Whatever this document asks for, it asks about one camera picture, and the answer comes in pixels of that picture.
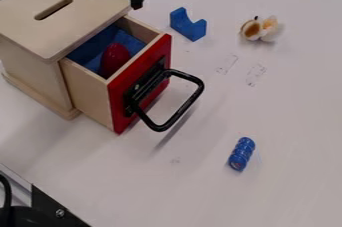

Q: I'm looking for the blue notched block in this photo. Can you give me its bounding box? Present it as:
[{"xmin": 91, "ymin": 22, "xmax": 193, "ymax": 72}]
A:
[{"xmin": 168, "ymin": 6, "xmax": 209, "ymax": 43}]

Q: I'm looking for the wooden cabinet with slot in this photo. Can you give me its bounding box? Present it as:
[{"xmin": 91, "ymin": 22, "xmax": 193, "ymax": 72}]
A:
[{"xmin": 0, "ymin": 0, "xmax": 134, "ymax": 121}]

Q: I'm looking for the red toy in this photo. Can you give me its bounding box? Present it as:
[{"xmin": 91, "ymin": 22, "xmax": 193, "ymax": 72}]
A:
[{"xmin": 97, "ymin": 42, "xmax": 134, "ymax": 79}]

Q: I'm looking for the cream toy shell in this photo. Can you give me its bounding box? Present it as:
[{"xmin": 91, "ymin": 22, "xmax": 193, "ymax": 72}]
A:
[{"xmin": 239, "ymin": 14, "xmax": 285, "ymax": 43}]

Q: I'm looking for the blue toy cylinder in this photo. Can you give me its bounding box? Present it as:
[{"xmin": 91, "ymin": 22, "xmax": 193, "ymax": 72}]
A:
[{"xmin": 227, "ymin": 136, "xmax": 258, "ymax": 173}]

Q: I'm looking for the red drawer with black handle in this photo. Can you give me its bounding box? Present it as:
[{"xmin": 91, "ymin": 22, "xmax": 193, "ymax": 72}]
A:
[{"xmin": 57, "ymin": 15, "xmax": 208, "ymax": 136}]

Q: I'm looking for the black table frame bracket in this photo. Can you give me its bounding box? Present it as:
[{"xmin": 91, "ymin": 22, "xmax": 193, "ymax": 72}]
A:
[{"xmin": 0, "ymin": 172, "xmax": 93, "ymax": 227}]

